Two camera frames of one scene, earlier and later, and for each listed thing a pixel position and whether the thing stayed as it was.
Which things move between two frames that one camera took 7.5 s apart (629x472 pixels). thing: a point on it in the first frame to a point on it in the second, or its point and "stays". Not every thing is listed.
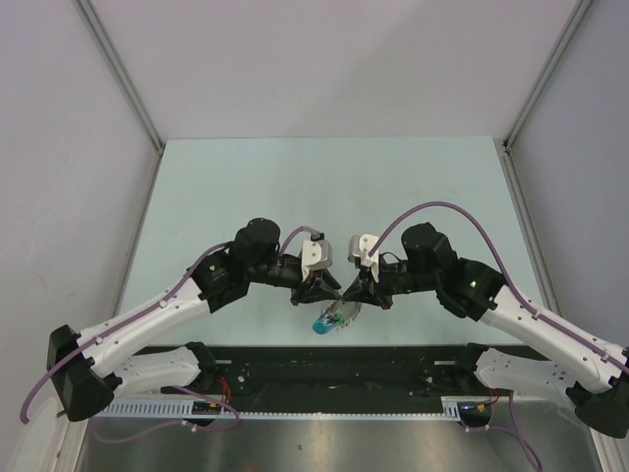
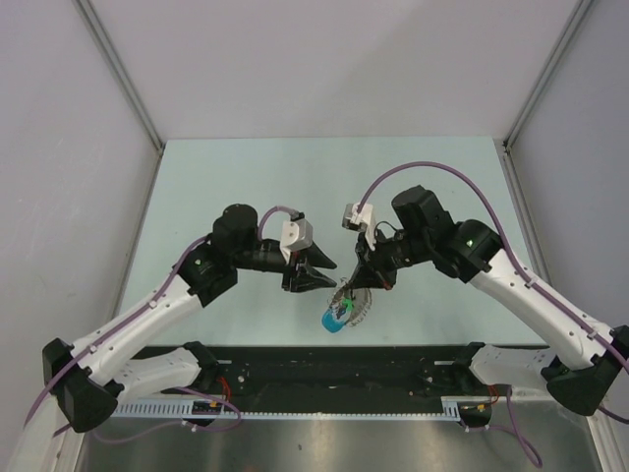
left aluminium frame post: x=118 y=68 stays
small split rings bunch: x=334 y=306 to x=346 y=287
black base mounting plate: x=287 y=373 stays
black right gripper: x=366 y=289 to x=371 y=270
